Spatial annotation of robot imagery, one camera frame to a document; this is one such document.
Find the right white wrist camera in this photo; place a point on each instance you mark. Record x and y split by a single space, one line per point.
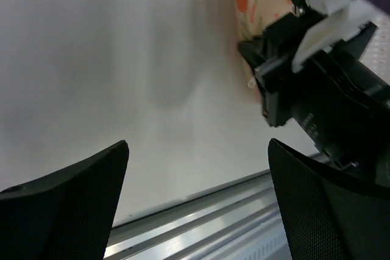
343 19

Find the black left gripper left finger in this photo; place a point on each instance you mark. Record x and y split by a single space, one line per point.
67 214

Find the white zipper pull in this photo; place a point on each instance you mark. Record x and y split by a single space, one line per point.
252 83

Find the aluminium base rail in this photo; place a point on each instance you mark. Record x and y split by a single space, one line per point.
236 220

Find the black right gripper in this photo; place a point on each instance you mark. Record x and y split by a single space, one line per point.
339 102

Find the floral mesh laundry bag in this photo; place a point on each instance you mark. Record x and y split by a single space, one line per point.
254 16

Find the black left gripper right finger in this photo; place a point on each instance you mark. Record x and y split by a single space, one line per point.
326 213

